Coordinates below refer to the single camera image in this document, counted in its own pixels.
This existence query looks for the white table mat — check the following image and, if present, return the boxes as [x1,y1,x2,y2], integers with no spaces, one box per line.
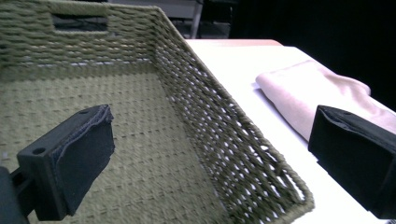
[186,45,396,224]

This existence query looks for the beige cloth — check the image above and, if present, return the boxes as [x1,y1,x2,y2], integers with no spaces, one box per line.
[255,59,396,143]

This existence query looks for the green woven basket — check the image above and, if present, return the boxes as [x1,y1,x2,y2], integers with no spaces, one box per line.
[0,0,316,224]

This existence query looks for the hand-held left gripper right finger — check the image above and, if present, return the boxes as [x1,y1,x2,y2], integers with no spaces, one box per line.
[307,105,396,220]

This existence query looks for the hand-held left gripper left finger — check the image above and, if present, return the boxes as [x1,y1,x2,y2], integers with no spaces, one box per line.
[17,105,116,222]

